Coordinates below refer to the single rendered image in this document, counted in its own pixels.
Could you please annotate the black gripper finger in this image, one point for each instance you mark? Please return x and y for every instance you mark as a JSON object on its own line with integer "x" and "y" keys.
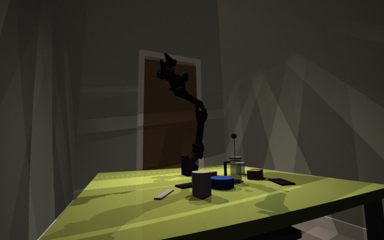
{"x": 164, "y": 68}
{"x": 168, "y": 59}

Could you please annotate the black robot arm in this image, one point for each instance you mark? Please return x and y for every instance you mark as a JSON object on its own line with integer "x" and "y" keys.
{"x": 178, "y": 88}

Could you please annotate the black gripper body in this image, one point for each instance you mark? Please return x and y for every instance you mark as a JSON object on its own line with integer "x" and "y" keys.
{"x": 171, "y": 75}

